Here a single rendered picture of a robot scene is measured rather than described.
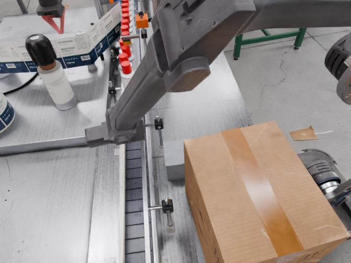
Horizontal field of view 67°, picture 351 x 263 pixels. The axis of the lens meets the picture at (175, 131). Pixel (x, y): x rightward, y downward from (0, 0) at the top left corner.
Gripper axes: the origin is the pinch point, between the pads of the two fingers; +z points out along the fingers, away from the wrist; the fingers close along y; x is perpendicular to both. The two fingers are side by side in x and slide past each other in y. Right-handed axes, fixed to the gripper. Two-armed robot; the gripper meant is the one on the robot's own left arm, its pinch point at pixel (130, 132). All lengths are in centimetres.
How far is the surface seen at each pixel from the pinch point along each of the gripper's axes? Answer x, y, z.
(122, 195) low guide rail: 18.8, 3.3, -12.2
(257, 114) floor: -8, -92, 125
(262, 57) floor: -67, -123, 173
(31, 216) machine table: 23.0, 33.7, -4.1
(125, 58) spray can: -26.6, -0.6, 3.3
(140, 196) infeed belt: 20.4, -1.5, -9.1
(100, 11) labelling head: -61, 12, 37
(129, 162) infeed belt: 10.1, 1.6, -0.7
